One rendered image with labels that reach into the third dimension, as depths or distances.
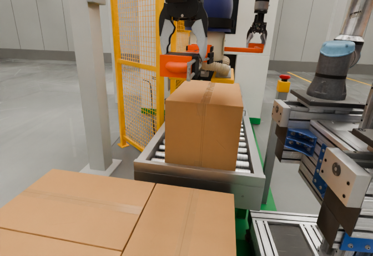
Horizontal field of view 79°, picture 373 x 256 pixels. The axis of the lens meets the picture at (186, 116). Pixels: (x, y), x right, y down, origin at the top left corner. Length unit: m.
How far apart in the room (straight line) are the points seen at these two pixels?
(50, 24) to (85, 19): 9.81
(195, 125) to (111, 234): 0.62
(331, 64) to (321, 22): 9.74
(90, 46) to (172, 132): 1.08
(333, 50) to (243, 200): 0.82
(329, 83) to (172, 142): 0.79
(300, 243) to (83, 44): 1.99
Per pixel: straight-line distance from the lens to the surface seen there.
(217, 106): 1.14
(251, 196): 1.29
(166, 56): 0.53
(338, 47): 1.10
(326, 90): 1.10
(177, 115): 1.18
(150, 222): 1.03
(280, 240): 1.53
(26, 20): 12.38
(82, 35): 2.02
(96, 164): 2.35
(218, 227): 1.02
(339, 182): 0.69
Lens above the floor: 1.27
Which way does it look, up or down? 20 degrees down
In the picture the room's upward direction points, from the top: 2 degrees clockwise
